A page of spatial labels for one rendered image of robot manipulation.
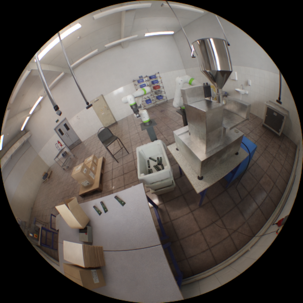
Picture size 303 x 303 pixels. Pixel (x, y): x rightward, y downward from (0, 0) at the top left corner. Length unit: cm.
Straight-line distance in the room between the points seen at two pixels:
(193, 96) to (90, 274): 163
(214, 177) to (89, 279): 145
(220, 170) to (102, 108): 578
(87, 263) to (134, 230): 54
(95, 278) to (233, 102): 188
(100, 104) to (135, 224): 567
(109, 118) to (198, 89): 557
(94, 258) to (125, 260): 27
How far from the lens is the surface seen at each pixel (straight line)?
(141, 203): 96
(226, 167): 107
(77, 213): 121
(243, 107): 89
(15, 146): 945
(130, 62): 634
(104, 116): 601
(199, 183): 93
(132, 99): 127
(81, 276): 108
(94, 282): 118
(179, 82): 139
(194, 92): 73
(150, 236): 88
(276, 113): 365
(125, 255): 99
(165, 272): 91
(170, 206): 165
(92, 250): 106
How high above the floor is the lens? 158
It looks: 39 degrees down
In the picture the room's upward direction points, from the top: 24 degrees counter-clockwise
